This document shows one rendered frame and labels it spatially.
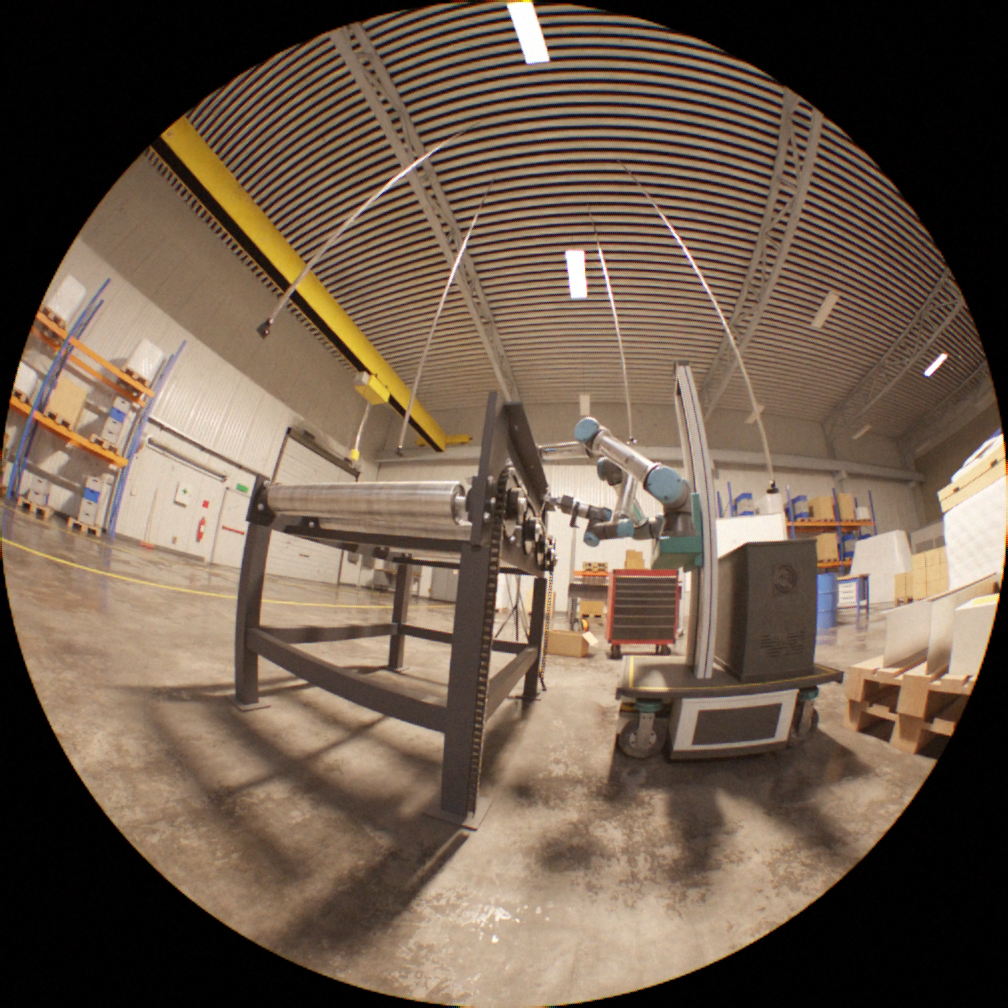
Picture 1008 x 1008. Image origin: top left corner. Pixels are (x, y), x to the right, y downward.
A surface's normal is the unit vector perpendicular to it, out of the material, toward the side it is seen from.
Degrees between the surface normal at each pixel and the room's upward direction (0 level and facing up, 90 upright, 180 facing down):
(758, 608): 90
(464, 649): 90
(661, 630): 90
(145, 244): 90
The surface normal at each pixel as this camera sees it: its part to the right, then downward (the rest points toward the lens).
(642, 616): -0.23, -0.29
